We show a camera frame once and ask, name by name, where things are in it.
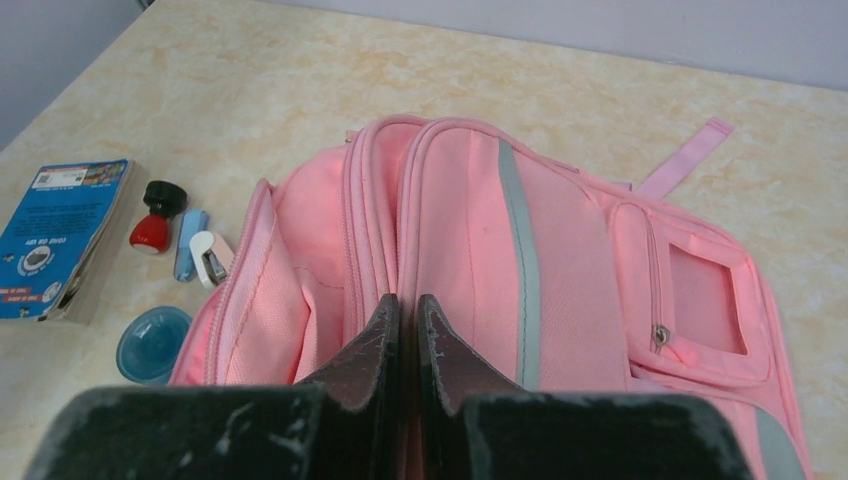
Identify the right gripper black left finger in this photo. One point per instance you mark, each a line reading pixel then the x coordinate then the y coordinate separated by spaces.
pixel 352 428

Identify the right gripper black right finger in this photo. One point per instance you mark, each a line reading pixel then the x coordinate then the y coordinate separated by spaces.
pixel 454 445

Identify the pink student backpack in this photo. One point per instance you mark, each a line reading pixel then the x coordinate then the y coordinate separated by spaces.
pixel 559 279

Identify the white mini stapler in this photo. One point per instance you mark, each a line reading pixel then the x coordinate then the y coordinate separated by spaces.
pixel 213 257

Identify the blue round lidded container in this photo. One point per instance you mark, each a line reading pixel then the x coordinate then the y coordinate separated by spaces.
pixel 149 347

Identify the light blue eraser stick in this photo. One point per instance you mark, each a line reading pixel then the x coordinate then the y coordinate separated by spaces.
pixel 193 221

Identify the red black stamp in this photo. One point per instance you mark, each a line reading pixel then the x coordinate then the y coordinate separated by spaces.
pixel 165 200

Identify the blue paperback book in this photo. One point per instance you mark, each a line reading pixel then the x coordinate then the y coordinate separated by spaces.
pixel 58 239

